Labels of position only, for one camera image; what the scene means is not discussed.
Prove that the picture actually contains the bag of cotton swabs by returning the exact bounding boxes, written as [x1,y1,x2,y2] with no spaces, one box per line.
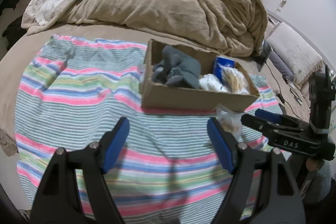
[222,68,250,95]

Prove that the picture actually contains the white sock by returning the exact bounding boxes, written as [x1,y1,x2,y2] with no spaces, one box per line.
[199,74,229,93]

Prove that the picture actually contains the grey socks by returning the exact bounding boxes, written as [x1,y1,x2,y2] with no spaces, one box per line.
[151,46,202,89]

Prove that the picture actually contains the clear bag of snacks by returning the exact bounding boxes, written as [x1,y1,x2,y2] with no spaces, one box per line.
[216,104,244,141]

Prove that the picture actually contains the embroidered beige pillow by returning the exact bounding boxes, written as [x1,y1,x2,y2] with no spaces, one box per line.
[266,22,323,87]

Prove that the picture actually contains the grey pillow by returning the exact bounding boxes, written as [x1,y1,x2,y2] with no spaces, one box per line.
[269,51,294,82]

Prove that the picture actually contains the black tablet on stand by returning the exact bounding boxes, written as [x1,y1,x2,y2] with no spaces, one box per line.
[256,40,273,72]

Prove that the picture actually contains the blue tissue pack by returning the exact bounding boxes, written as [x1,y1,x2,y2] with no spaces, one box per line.
[213,56,235,84]

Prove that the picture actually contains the cardboard box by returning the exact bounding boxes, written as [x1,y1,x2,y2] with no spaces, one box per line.
[141,39,260,112]

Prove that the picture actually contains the beige blanket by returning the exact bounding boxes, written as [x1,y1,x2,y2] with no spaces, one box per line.
[27,0,268,57]

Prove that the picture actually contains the striped colourful towel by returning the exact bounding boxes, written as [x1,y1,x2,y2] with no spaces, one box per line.
[15,35,281,223]

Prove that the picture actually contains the black cable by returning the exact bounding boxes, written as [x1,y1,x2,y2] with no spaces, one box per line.
[265,62,310,122]

